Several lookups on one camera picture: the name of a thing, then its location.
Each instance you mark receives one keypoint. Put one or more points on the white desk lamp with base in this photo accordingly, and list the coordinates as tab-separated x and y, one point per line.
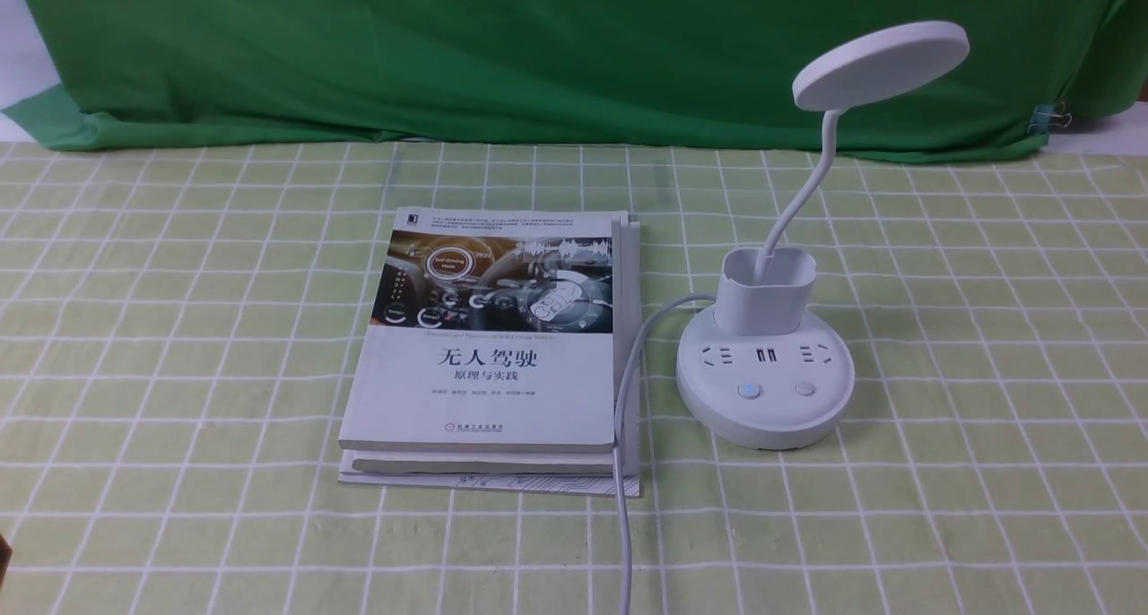
758	367

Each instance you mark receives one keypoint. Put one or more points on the top book autonomous driving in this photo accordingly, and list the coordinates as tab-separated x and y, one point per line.
484	364

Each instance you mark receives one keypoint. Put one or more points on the bottom white book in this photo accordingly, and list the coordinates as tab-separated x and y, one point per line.
628	472

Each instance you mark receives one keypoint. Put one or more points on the green backdrop cloth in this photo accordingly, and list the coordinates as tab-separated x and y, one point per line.
712	74

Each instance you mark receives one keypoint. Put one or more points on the green checkered tablecloth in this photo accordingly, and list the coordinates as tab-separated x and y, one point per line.
180	330

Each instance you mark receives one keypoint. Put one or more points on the binder clip on backdrop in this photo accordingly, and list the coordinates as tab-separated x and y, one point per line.
1050	118

